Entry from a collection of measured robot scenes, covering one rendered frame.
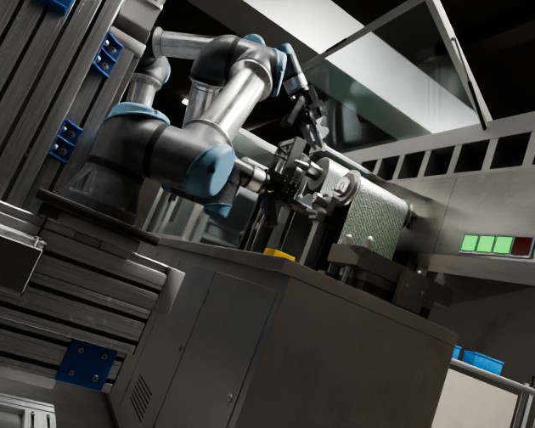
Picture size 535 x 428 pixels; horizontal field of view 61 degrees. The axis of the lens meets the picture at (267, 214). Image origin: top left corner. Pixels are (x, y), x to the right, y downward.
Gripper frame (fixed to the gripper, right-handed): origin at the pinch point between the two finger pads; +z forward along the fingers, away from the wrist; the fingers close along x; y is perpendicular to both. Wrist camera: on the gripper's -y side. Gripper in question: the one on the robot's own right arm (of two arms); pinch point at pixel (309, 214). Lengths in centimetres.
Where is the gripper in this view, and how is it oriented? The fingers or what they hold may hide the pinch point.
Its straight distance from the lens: 150.3
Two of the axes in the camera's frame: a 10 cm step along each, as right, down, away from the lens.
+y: 3.6, -9.2, 1.8
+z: 8.3, 4.0, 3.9
